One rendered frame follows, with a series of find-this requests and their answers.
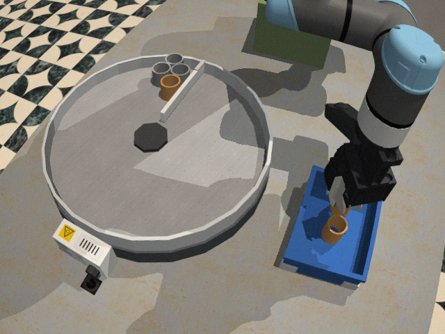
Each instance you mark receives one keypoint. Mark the bronze bushing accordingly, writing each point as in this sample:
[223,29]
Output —
[169,86]
[335,210]
[338,222]

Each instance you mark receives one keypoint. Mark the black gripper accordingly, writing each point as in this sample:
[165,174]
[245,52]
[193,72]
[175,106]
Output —
[362,166]

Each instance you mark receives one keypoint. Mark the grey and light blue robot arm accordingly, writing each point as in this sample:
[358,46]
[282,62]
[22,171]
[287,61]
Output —
[407,60]

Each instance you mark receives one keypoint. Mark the blue plastic crate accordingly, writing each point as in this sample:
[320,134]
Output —
[346,262]

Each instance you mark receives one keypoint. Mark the grey metal sleeve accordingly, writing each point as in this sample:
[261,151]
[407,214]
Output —
[159,70]
[174,58]
[181,70]

